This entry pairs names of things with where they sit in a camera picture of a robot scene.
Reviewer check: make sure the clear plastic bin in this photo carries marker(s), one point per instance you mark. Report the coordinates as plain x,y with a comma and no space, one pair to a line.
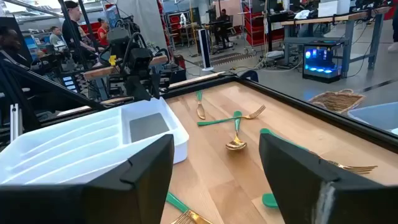
376,116

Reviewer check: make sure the computer case blue lights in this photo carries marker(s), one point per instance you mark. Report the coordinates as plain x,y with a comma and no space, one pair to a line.
320,62

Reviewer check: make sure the wicker basket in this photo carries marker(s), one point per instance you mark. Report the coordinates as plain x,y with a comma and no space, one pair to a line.
337,102

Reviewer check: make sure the black metal table frame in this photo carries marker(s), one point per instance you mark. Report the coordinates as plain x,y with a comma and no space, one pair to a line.
311,109

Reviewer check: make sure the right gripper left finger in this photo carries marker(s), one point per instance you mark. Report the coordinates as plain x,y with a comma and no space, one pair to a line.
93,205

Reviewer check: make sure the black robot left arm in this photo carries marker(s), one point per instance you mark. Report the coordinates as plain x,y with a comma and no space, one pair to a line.
119,34

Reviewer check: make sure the white tower fan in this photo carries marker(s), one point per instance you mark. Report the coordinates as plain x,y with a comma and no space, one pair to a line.
205,49

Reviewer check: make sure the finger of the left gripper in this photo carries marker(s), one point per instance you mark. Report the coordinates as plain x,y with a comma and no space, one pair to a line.
157,87
136,88

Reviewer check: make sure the person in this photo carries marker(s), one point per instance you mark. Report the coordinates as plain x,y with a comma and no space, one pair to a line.
73,28
393,46
102,33
56,36
11,43
223,21

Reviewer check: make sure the red shelf rack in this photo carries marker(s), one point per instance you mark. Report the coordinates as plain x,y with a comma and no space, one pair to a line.
258,31

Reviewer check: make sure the wooden top metal workbench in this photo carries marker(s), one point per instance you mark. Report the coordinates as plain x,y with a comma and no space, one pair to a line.
347,46

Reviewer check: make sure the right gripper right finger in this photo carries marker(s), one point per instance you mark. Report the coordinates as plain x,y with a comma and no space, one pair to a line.
311,193

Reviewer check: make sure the white plastic cutlery tray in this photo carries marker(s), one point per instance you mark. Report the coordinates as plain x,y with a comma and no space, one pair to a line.
77,140

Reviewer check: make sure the white hanging sheet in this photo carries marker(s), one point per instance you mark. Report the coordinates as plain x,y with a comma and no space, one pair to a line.
143,18

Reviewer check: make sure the black clamp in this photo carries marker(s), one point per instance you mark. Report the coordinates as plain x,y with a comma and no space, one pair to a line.
248,76

